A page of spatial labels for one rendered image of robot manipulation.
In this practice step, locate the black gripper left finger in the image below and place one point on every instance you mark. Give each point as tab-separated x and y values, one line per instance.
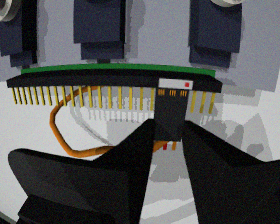
115	183

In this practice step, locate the grey flat plate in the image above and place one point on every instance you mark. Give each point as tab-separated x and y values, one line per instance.
239	39

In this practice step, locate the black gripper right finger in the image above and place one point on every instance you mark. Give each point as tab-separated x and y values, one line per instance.
229	186

